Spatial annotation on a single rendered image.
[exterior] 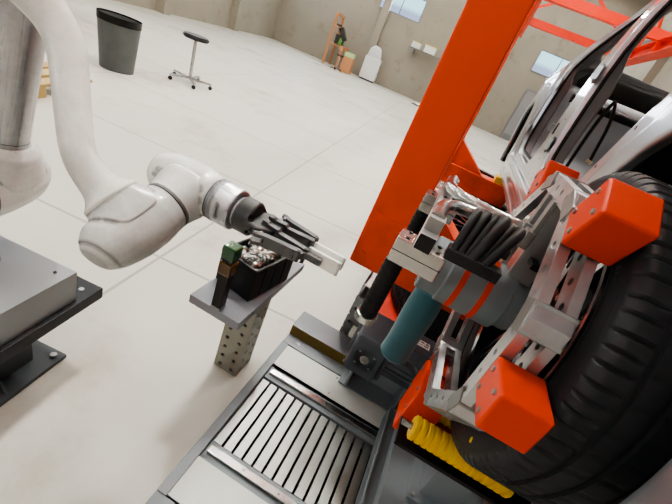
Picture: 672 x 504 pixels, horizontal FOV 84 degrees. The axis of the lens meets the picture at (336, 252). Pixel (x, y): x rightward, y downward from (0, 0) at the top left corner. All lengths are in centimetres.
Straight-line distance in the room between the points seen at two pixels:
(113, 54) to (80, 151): 440
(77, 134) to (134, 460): 92
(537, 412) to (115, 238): 68
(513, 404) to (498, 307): 29
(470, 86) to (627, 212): 71
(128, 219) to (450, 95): 92
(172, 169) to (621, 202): 74
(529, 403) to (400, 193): 85
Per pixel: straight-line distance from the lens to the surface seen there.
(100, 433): 140
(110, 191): 73
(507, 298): 82
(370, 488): 130
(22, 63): 115
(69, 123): 78
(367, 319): 73
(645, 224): 62
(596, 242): 63
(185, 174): 79
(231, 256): 98
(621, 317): 61
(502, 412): 58
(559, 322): 62
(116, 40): 510
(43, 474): 136
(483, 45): 122
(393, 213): 129
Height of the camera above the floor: 119
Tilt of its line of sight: 28 degrees down
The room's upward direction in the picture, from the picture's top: 23 degrees clockwise
